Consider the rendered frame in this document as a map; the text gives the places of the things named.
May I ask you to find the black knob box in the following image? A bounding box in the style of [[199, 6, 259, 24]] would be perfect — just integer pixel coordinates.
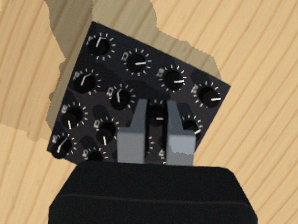
[[46, 21, 231, 165]]

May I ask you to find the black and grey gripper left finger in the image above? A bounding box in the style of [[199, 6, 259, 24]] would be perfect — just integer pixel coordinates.
[[117, 99, 150, 164]]

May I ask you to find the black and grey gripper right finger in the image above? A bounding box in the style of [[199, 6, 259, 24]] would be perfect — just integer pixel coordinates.
[[162, 100, 196, 166]]

